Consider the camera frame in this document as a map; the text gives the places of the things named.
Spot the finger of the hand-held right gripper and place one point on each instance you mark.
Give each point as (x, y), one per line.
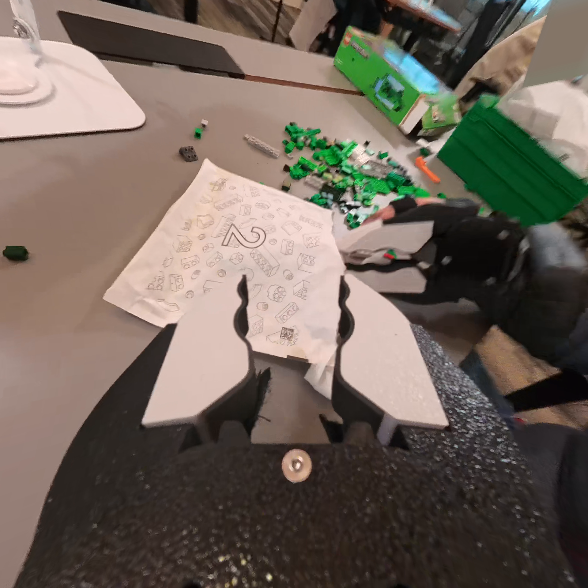
(395, 280)
(395, 239)

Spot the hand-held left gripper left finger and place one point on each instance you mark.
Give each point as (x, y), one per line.
(202, 363)

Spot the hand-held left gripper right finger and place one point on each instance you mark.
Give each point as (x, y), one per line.
(390, 363)

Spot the white printed paper bag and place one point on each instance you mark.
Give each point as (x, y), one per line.
(183, 275)

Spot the pile of green building bricks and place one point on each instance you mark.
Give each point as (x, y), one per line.
(353, 151)

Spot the grey desk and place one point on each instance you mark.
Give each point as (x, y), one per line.
(69, 193)

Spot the black desk panel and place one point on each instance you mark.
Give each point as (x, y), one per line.
(151, 43)

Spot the person's right hand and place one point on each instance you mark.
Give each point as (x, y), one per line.
(387, 215)

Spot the orange brick separator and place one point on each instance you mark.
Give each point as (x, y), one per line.
(427, 170)

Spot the large green base plates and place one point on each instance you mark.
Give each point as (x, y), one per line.
(505, 174)

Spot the long grey brick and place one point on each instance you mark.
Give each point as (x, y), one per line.
(262, 146)

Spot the green brick set box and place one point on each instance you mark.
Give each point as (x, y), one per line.
(367, 69)

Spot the small dark grey brick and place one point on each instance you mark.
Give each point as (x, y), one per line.
(189, 154)

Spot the person's legs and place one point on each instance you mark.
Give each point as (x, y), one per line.
(569, 482)

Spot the tiny dark green brick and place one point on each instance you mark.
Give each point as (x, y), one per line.
(15, 253)

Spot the white book stand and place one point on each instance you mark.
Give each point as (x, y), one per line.
(92, 101)

